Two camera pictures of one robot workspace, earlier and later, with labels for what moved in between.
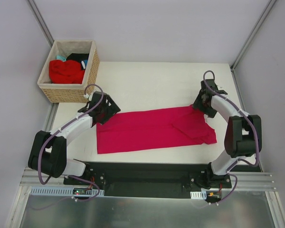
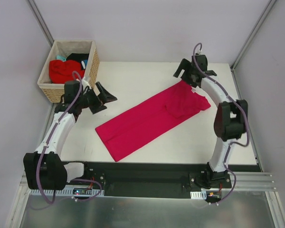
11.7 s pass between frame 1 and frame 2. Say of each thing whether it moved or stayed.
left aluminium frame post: stayed
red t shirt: stayed
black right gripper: moved
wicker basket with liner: stayed
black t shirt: stayed
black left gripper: moved
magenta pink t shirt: moved
